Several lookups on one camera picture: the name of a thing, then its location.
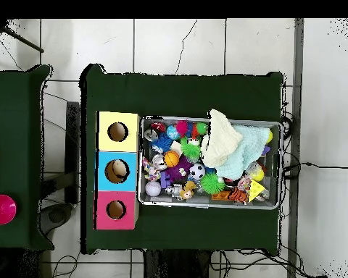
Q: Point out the brown plush animal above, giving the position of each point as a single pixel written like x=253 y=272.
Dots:
x=188 y=191

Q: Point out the cream waffle cloth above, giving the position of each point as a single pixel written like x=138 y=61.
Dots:
x=220 y=142

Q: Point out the silver mesh bin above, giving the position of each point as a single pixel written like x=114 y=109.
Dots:
x=159 y=202

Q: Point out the wooden box with three holes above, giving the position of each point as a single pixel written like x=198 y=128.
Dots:
x=127 y=179

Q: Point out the orange basketball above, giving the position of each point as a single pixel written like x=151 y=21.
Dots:
x=171 y=158

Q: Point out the green spiky monster with eyes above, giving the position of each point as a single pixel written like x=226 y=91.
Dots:
x=190 y=150

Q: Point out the blue spiky ball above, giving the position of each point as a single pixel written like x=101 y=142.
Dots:
x=162 y=142

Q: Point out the multicolour spiky caterpillar toy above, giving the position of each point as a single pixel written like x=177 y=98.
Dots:
x=182 y=127

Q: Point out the small soccer ball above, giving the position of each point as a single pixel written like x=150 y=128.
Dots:
x=197 y=171

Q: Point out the silver robot toy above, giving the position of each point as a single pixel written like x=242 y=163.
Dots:
x=174 y=189

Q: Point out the white baseball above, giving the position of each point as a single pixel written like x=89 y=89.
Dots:
x=153 y=188

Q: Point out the light blue waffle cloth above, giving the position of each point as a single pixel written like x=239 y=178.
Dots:
x=246 y=150

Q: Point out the yellow cheese wedge toy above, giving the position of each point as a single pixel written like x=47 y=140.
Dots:
x=255 y=188

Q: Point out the black upright panel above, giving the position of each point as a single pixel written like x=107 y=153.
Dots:
x=72 y=144

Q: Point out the grey round base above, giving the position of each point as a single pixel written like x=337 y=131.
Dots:
x=56 y=215

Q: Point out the dark green side tablecloth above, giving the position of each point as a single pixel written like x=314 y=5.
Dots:
x=14 y=115

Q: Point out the pink bowl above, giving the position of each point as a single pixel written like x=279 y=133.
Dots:
x=1 y=210

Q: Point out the black tripod leg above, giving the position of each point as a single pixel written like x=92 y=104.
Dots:
x=23 y=42

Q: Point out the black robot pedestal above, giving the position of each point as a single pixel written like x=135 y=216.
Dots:
x=177 y=266

